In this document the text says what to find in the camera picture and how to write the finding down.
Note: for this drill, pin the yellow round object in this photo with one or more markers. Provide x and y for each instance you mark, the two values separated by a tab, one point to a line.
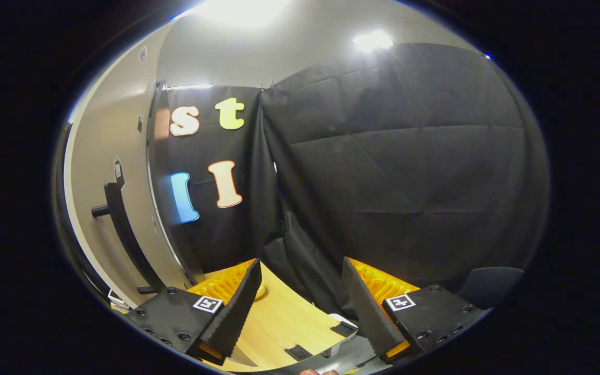
261	291

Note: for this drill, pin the small ceiling light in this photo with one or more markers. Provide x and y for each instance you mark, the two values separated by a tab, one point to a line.
373	40

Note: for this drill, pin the light grey cabinet door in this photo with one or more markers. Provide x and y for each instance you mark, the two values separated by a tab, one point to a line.
97	156

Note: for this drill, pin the long ceiling light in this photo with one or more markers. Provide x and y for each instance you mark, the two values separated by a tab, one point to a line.
242	10

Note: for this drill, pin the black backdrop cloth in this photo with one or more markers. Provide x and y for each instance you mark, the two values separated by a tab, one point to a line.
383	156

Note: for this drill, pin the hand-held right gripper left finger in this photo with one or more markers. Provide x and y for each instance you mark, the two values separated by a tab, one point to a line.
237	312

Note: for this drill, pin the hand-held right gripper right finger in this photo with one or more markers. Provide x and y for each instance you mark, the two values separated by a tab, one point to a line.
365	312

